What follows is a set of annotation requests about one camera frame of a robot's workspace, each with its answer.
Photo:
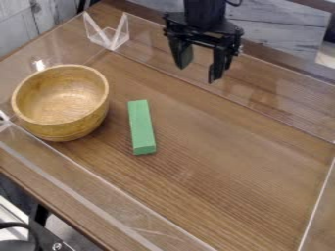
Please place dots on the brown wooden bowl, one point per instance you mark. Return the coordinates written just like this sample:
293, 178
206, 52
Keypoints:
62, 102

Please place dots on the black table leg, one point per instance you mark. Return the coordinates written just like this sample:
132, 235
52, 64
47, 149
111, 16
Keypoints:
40, 214

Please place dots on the clear acrylic corner bracket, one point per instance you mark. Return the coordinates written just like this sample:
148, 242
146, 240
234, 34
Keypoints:
107, 37

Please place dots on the clear acrylic barrier wall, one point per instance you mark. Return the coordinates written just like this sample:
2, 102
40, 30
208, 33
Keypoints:
242, 177

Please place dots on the green rectangular block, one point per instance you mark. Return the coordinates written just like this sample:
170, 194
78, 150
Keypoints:
142, 128

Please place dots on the black table clamp mount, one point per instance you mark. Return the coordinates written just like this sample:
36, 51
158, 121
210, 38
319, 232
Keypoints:
48, 242

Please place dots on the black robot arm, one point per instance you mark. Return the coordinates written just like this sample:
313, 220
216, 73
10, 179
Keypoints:
202, 25

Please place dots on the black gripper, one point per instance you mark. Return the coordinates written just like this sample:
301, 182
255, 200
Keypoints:
182, 35

